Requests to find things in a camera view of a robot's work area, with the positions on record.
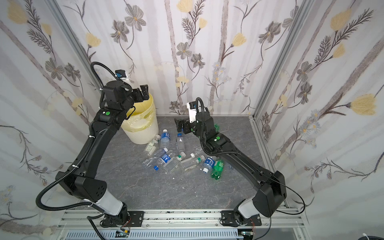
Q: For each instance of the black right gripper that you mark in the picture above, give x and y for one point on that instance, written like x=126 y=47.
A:
x=184 y=124

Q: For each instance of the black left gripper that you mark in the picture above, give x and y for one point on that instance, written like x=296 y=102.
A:
x=139 y=93

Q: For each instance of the clear bottle blue label white cap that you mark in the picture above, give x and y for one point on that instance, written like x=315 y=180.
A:
x=209 y=164

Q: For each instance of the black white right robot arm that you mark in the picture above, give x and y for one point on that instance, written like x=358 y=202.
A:
x=271 y=189

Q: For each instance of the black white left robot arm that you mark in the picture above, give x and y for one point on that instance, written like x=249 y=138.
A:
x=79 y=179

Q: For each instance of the white bin yellow bag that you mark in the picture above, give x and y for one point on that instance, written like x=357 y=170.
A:
x=142 y=126

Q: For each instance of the small green bottle yellow cap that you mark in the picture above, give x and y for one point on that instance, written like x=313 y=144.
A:
x=217 y=127

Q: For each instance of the clear bottle blue label upright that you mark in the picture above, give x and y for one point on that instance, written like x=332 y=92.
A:
x=165 y=139

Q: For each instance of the clear square bottle white cap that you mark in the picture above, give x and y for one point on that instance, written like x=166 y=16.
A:
x=192 y=162
x=152 y=146

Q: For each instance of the clear square bottle green band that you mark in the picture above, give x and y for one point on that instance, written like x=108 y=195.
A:
x=173 y=163

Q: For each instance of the crushed clear bottle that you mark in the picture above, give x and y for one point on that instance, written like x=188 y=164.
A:
x=151 y=160

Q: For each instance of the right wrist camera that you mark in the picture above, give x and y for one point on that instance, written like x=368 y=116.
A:
x=192 y=109

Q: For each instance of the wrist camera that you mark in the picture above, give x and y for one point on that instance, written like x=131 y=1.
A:
x=121 y=74
x=192 y=109

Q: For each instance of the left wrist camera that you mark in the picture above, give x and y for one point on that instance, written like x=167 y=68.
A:
x=121 y=74

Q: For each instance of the aluminium mounting rail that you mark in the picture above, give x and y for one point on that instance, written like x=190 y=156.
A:
x=213 y=224

